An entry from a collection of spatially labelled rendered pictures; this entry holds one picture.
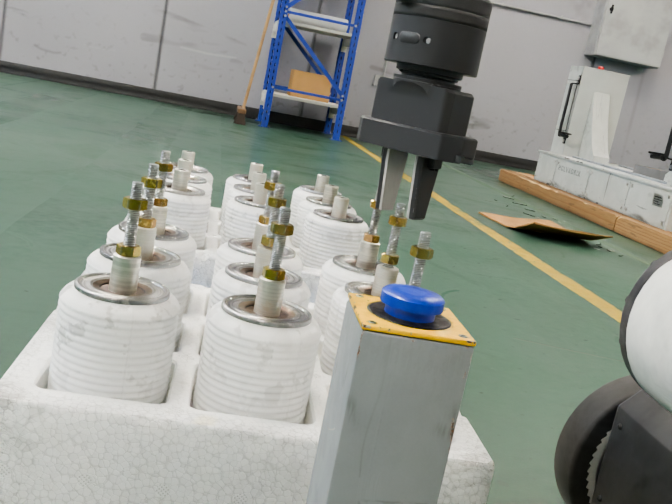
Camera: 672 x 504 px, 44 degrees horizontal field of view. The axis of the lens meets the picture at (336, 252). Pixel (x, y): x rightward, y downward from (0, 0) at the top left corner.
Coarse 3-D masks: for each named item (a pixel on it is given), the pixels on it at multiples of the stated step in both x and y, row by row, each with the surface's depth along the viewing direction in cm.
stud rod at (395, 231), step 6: (396, 204) 80; (402, 204) 80; (396, 210) 80; (402, 210) 80; (396, 216) 80; (402, 216) 80; (396, 228) 80; (390, 234) 81; (396, 234) 80; (390, 240) 81; (396, 240) 80; (390, 246) 81; (396, 246) 81; (390, 252) 81; (384, 264) 81
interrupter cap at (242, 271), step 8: (232, 264) 81; (240, 264) 82; (248, 264) 83; (232, 272) 78; (240, 272) 79; (248, 272) 81; (288, 272) 83; (240, 280) 77; (248, 280) 77; (256, 280) 77; (288, 280) 80; (296, 280) 80; (288, 288) 78
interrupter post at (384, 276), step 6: (378, 264) 82; (378, 270) 81; (384, 270) 80; (390, 270) 80; (396, 270) 81; (378, 276) 81; (384, 276) 81; (390, 276) 81; (396, 276) 81; (378, 282) 81; (384, 282) 81; (390, 282) 81; (372, 288) 82; (378, 288) 81; (372, 294) 82; (378, 294) 81
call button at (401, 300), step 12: (384, 288) 52; (396, 288) 52; (408, 288) 52; (420, 288) 53; (384, 300) 51; (396, 300) 50; (408, 300) 50; (420, 300) 50; (432, 300) 51; (444, 300) 52; (396, 312) 51; (408, 312) 50; (420, 312) 50; (432, 312) 50
